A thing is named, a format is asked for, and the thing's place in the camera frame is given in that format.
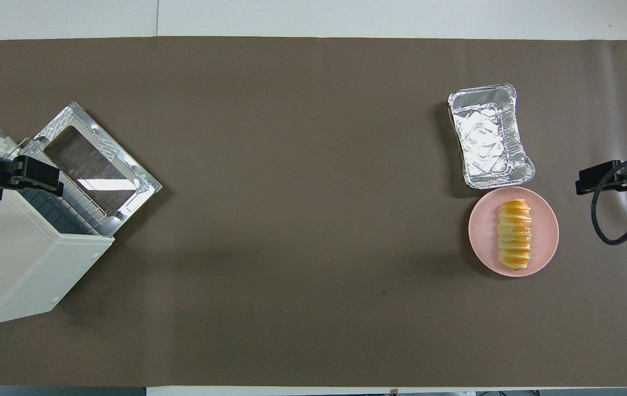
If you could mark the aluminium foil tray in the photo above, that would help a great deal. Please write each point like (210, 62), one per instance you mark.
(487, 137)

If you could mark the white toaster oven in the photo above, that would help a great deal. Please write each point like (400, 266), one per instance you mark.
(16, 264)

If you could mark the sliced yellow bread loaf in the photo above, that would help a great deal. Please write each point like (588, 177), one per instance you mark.
(514, 236)

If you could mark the glass oven door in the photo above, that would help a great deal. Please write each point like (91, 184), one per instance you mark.
(93, 165)

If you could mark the pink round plate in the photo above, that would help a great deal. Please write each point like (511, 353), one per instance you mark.
(484, 231)

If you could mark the brown table mat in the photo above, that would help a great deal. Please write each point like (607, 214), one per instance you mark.
(302, 220)

